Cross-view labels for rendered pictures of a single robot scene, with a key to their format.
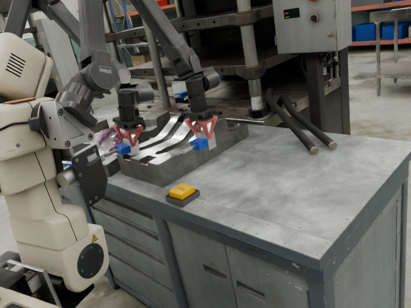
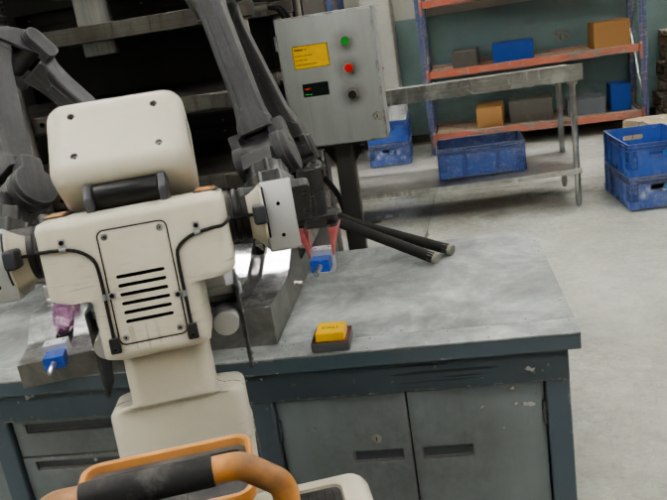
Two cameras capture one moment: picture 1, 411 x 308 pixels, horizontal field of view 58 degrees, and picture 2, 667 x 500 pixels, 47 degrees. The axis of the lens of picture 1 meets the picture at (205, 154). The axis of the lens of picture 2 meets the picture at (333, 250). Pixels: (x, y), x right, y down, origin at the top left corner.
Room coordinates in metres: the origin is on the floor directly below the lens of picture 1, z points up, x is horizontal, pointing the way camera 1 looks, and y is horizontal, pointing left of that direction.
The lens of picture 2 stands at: (-0.13, 0.99, 1.46)
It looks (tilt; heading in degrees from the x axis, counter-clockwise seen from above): 17 degrees down; 322
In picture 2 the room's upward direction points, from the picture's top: 9 degrees counter-clockwise
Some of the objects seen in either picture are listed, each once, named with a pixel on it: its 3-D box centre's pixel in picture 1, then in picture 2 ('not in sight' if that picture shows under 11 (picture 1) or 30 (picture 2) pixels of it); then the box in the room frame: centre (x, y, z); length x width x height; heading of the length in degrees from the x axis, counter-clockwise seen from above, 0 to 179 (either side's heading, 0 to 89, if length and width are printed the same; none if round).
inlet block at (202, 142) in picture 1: (197, 145); (321, 265); (1.15, 0.02, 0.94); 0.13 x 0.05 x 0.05; 132
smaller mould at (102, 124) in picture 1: (86, 129); not in sight; (2.01, 0.63, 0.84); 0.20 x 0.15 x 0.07; 132
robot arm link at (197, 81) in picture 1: (196, 86); (310, 178); (1.19, -0.01, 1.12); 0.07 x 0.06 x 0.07; 136
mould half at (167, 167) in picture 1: (185, 139); (240, 281); (1.43, 0.07, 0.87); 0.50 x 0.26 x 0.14; 132
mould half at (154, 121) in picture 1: (120, 140); (92, 312); (1.63, 0.37, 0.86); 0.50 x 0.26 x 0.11; 150
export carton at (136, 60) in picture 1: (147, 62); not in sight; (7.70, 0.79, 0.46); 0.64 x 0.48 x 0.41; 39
